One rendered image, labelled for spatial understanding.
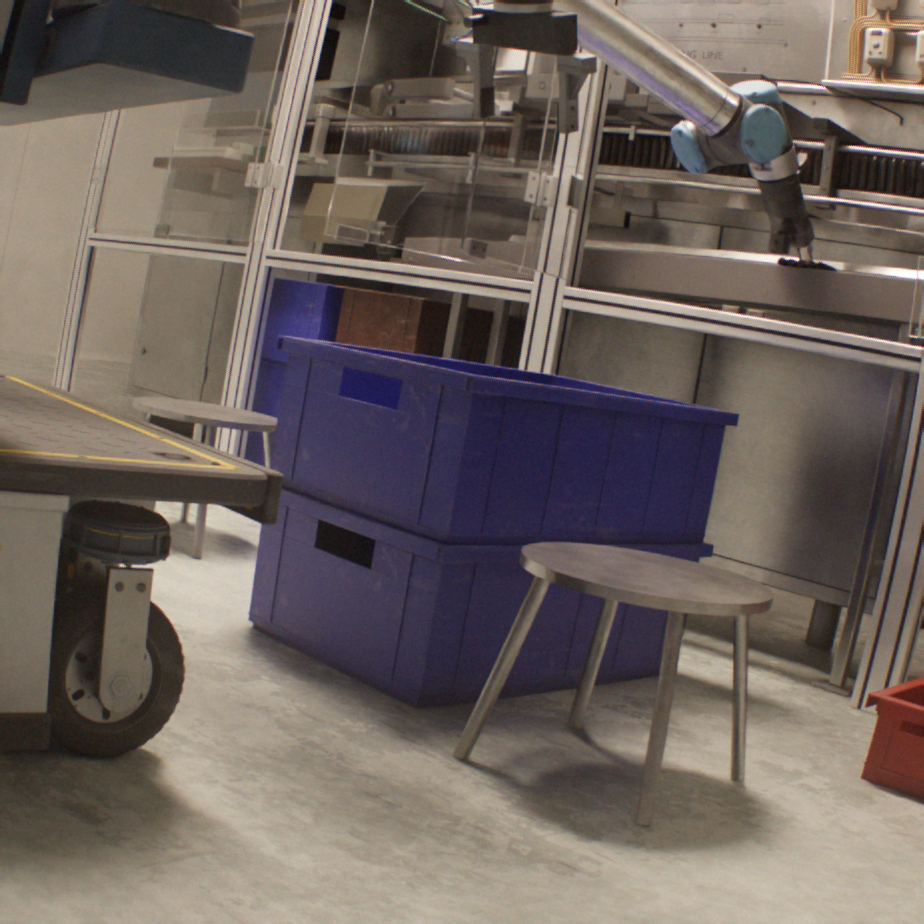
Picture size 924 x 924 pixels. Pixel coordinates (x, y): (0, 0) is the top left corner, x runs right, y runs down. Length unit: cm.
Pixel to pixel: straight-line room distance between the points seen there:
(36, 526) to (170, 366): 291
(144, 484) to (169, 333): 289
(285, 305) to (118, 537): 200
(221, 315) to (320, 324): 79
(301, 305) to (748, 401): 113
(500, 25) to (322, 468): 66
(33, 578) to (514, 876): 51
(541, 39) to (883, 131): 131
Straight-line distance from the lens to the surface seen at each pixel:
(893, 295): 216
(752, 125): 194
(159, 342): 406
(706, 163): 207
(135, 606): 124
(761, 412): 255
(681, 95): 191
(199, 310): 389
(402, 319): 285
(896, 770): 169
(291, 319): 313
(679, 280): 238
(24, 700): 114
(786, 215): 222
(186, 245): 342
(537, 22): 153
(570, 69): 152
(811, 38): 294
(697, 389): 264
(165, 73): 113
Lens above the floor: 49
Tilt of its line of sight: 5 degrees down
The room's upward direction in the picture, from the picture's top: 10 degrees clockwise
